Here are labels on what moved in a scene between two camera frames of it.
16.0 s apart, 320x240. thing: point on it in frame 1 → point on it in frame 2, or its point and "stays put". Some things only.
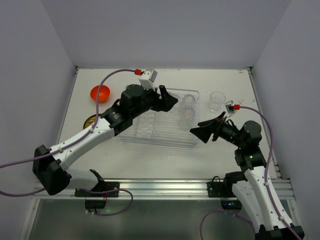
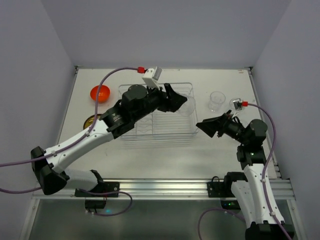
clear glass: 216,101 stays put
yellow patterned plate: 90,120 stays put
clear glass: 186,115 → 187,108
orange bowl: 104,93 stays put
